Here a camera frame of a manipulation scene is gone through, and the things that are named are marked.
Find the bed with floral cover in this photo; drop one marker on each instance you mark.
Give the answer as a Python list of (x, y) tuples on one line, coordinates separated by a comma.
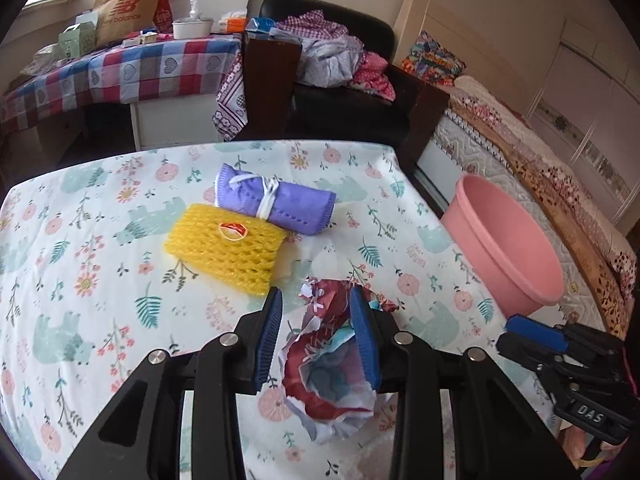
[(525, 150)]

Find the white bowl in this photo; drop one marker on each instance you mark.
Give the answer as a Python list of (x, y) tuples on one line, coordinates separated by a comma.
[(192, 29)]

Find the grey white garment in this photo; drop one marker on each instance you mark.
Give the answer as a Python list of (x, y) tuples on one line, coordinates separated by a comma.
[(330, 62)]

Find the checkered tablecloth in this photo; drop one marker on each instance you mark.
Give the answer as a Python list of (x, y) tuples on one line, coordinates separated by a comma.
[(150, 70)]

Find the orange tissue box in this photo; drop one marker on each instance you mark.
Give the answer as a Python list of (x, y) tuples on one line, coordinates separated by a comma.
[(232, 22)]

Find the yellow foam net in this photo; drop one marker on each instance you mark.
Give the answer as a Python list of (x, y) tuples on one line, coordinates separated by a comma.
[(225, 255)]

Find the purple patterned cloth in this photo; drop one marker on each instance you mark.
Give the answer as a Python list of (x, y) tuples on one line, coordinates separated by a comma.
[(230, 105)]

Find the cream wardrobe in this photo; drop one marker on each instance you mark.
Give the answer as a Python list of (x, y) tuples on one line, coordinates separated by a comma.
[(600, 110)]

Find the cream headboard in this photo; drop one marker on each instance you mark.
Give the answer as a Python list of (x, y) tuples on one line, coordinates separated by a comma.
[(490, 35)]

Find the black armchair wooden arms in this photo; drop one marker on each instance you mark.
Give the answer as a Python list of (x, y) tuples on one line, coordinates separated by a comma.
[(340, 115)]

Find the blue plastic packet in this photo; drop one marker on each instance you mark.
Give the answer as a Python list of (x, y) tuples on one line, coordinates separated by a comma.
[(262, 25)]

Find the colourful patterned pillow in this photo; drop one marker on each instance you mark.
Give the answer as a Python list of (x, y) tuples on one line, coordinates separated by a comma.
[(432, 60)]

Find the clear plastic bag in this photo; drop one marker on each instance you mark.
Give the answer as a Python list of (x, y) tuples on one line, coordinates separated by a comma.
[(42, 57)]

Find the pink plastic bin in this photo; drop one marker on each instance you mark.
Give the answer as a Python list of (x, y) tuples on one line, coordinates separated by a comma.
[(500, 260)]

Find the small red packet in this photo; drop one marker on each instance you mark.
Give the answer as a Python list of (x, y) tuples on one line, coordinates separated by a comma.
[(162, 15)]

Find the rolled purple cloth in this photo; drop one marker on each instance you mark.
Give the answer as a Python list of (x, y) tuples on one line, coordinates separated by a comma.
[(295, 205)]

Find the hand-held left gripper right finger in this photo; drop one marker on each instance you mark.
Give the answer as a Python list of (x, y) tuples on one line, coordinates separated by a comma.
[(362, 340)]

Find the red checkered garment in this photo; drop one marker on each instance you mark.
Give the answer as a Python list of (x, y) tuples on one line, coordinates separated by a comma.
[(310, 25)]

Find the green cardboard box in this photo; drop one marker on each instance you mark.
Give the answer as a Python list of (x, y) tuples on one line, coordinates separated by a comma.
[(77, 40)]

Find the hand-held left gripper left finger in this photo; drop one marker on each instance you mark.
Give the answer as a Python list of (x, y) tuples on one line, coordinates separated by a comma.
[(267, 340)]

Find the brown paper bag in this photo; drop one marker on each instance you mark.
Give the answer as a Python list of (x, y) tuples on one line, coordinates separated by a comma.
[(125, 10)]

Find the pink dotted garment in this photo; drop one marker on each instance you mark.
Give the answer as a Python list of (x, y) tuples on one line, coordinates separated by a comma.
[(375, 75)]

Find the red white paper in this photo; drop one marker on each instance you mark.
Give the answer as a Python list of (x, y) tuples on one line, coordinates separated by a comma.
[(325, 375)]

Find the floral tablecloth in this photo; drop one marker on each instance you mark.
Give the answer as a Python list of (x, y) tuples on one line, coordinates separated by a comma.
[(100, 260)]

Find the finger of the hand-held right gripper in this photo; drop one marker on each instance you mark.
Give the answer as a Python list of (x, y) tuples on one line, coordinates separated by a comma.
[(525, 355), (535, 332)]

